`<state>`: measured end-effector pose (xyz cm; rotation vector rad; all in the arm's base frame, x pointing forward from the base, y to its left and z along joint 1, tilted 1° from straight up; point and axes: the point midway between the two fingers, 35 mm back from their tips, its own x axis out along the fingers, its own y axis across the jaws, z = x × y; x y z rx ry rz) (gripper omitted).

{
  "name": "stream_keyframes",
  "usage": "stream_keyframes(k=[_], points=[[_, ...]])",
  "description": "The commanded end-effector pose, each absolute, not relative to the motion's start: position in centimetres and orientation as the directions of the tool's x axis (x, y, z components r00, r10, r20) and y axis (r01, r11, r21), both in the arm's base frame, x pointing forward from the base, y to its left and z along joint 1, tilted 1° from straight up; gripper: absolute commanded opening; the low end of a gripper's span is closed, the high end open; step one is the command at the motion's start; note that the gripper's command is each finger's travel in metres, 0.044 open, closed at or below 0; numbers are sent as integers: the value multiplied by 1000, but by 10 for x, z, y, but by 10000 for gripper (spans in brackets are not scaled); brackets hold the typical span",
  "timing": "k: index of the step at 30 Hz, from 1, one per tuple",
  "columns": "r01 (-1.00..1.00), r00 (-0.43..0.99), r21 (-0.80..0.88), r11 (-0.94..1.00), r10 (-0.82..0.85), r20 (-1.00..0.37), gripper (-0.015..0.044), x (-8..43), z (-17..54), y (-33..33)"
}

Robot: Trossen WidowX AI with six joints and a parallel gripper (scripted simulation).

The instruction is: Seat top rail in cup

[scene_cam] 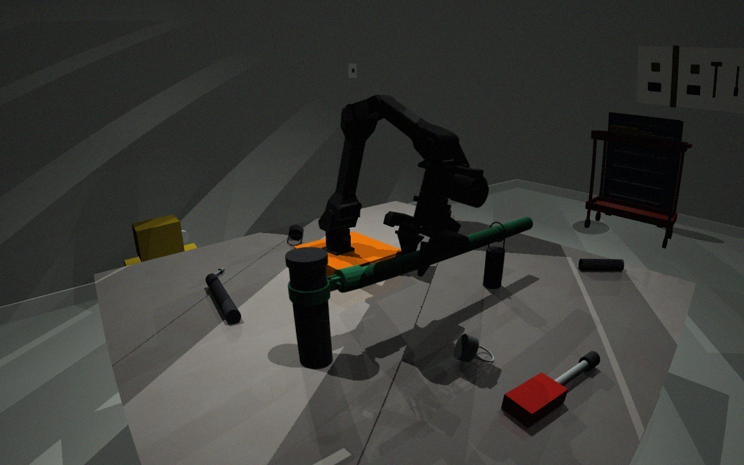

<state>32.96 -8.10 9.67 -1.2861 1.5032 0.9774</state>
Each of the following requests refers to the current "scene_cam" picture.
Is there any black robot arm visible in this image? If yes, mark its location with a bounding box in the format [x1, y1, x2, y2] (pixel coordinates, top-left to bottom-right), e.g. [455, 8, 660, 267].
[318, 94, 489, 256]

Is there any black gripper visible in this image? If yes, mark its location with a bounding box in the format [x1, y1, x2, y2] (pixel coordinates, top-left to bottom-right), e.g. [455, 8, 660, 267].
[383, 192, 470, 276]

